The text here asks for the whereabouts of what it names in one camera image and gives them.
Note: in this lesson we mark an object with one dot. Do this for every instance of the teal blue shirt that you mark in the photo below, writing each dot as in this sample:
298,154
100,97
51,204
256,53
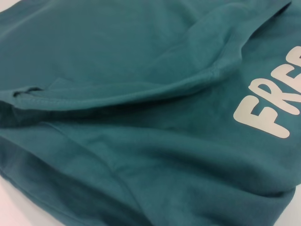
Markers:
117,94

